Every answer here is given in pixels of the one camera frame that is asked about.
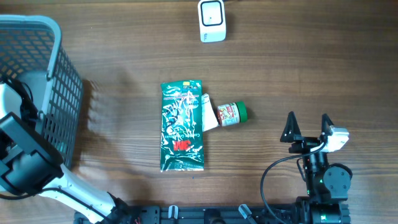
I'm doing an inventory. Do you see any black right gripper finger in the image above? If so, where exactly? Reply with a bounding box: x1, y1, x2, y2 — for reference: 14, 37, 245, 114
321, 113, 334, 136
280, 111, 302, 142

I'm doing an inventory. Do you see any green lid Knorr jar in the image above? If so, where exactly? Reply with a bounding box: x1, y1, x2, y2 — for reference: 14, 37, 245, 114
216, 101, 248, 126

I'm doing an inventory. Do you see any white small packet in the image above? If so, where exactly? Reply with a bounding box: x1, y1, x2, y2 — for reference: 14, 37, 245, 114
201, 93, 219, 132

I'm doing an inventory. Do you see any green gloves package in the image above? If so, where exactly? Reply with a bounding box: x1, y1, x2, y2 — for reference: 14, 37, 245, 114
160, 80, 205, 172

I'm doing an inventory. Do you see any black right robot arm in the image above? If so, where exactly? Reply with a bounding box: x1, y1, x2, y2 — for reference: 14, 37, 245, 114
280, 111, 353, 223

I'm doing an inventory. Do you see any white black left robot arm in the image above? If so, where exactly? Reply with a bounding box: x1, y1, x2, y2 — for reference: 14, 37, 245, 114
1, 78, 140, 223

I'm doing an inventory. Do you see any white barcode scanner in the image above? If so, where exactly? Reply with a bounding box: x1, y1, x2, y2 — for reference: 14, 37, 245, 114
197, 0, 226, 43

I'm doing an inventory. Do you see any grey plastic basket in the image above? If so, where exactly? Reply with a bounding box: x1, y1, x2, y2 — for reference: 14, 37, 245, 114
1, 15, 83, 168

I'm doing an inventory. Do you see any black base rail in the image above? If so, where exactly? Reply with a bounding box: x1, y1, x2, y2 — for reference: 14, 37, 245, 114
73, 204, 351, 224

